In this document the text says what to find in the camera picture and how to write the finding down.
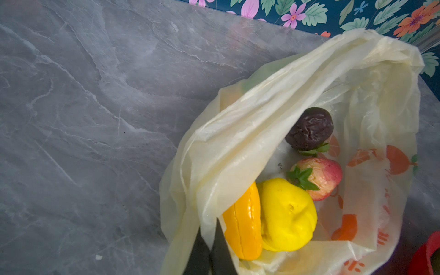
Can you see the orange yellow fake banana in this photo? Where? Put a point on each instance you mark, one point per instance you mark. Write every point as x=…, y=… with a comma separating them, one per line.
x=243, y=225

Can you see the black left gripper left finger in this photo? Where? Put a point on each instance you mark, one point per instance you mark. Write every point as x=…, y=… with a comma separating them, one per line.
x=199, y=260

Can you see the dark brown fake fruit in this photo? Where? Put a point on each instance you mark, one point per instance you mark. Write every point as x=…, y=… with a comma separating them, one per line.
x=313, y=128

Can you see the red fake strawberry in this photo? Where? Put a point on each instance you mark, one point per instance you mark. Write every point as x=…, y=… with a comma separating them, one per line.
x=317, y=176

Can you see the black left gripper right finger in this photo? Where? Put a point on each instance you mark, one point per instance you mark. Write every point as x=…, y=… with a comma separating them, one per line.
x=222, y=263

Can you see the red flower-shaped plate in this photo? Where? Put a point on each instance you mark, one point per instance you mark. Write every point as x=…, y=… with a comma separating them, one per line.
x=426, y=260

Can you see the yellow fake lemon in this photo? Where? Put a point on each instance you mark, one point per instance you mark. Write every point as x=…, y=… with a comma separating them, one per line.
x=288, y=216

